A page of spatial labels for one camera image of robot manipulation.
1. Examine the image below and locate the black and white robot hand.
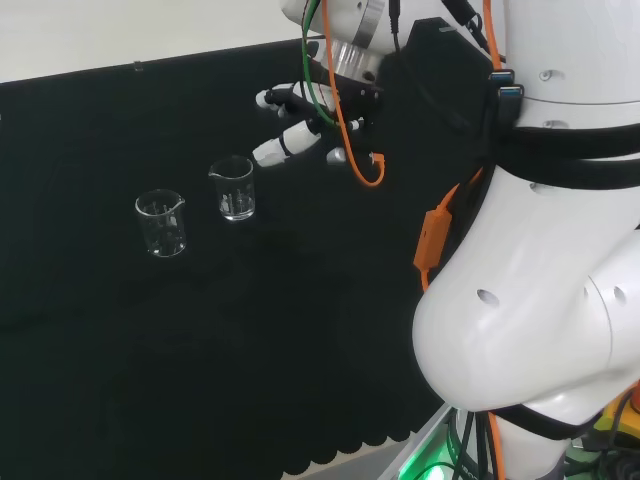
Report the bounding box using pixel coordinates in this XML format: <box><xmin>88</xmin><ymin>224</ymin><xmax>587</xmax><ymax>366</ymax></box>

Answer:
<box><xmin>252</xmin><ymin>78</ymin><xmax>386</xmax><ymax>169</ymax></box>

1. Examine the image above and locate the clear glass beaker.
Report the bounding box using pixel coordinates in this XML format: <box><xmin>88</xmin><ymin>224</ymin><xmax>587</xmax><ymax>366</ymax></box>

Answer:
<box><xmin>207</xmin><ymin>155</ymin><xmax>255</xmax><ymax>222</ymax></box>
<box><xmin>134</xmin><ymin>189</ymin><xmax>187</xmax><ymax>259</ymax></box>

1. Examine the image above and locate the black cloth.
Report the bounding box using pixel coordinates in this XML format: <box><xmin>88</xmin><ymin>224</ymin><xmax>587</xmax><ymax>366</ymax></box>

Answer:
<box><xmin>0</xmin><ymin>37</ymin><xmax>484</xmax><ymax>480</ymax></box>

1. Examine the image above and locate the yellow stop button box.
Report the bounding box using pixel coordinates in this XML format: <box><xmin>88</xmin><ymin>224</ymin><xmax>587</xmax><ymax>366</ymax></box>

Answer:
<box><xmin>597</xmin><ymin>384</ymin><xmax>640</xmax><ymax>454</ymax></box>

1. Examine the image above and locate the orange cable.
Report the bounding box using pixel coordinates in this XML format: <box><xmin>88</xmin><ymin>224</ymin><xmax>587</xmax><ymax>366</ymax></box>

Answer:
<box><xmin>318</xmin><ymin>0</ymin><xmax>387</xmax><ymax>189</ymax></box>

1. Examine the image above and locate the green cable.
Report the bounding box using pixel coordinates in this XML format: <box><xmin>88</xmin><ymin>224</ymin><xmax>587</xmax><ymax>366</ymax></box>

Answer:
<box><xmin>298</xmin><ymin>0</ymin><xmax>342</xmax><ymax>132</ymax></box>

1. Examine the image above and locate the orange inline cable box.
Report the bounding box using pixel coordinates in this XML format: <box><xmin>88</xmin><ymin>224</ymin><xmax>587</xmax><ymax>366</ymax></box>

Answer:
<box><xmin>412</xmin><ymin>198</ymin><xmax>453</xmax><ymax>274</ymax></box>

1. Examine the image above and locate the black strap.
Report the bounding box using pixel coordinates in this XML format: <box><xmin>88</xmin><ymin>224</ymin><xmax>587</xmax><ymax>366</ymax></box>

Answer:
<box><xmin>499</xmin><ymin>121</ymin><xmax>640</xmax><ymax>157</ymax></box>
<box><xmin>477</xmin><ymin>148</ymin><xmax>640</xmax><ymax>192</ymax></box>

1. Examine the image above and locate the grey metal base plate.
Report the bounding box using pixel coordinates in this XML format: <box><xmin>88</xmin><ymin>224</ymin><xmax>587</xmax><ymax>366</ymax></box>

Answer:
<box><xmin>382</xmin><ymin>402</ymin><xmax>506</xmax><ymax>480</ymax></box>

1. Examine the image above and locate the black cable bundle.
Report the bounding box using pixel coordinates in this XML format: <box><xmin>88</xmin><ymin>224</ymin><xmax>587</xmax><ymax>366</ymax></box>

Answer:
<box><xmin>443</xmin><ymin>408</ymin><xmax>502</xmax><ymax>480</ymax></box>

